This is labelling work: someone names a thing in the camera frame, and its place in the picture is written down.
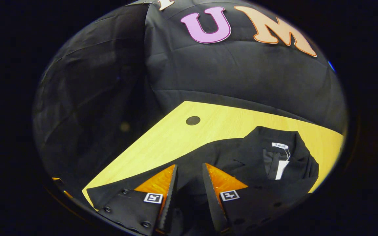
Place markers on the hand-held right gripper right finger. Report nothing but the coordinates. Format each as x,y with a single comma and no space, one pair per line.
212,196

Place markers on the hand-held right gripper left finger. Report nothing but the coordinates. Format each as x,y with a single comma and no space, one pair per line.
171,196

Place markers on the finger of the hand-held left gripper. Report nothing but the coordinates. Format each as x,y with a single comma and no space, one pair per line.
56,179

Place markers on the black buttoned jacket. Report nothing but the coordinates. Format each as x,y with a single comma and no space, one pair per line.
251,147

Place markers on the white hang tag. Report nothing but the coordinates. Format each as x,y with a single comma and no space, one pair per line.
281,168

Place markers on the round black table grommet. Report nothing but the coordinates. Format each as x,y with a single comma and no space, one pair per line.
193,120

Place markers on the black backdrop cloth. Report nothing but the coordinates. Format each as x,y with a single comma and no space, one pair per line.
241,72

